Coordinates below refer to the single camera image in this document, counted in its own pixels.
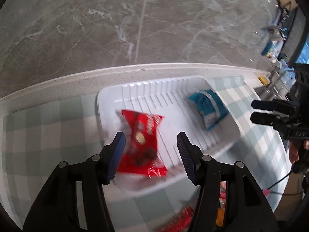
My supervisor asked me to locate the yellow sponge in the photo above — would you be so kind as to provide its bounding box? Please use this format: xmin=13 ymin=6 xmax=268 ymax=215
xmin=258 ymin=76 xmax=270 ymax=86

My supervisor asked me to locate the light blue snack packet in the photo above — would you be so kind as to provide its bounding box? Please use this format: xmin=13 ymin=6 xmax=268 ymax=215
xmin=188 ymin=90 xmax=229 ymax=131

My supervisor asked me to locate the white plastic tray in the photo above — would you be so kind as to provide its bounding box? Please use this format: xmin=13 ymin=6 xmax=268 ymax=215
xmin=97 ymin=76 xmax=240 ymax=196

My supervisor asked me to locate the orange snack packet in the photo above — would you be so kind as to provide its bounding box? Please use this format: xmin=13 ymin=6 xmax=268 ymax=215
xmin=216 ymin=207 xmax=225 ymax=227

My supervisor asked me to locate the person's right hand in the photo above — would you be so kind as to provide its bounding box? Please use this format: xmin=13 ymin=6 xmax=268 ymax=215
xmin=289 ymin=140 xmax=309 ymax=164

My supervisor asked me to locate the green white checkered tablecloth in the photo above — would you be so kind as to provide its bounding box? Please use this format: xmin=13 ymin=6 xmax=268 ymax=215
xmin=1 ymin=77 xmax=291 ymax=231

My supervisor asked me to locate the large red snack packet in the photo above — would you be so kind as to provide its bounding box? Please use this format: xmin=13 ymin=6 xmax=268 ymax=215
xmin=117 ymin=109 xmax=168 ymax=177

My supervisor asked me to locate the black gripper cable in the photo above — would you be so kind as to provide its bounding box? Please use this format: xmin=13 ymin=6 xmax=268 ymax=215
xmin=267 ymin=171 xmax=294 ymax=191

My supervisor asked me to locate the small red snack packet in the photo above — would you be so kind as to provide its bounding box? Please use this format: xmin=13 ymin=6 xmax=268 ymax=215
xmin=159 ymin=206 xmax=194 ymax=232

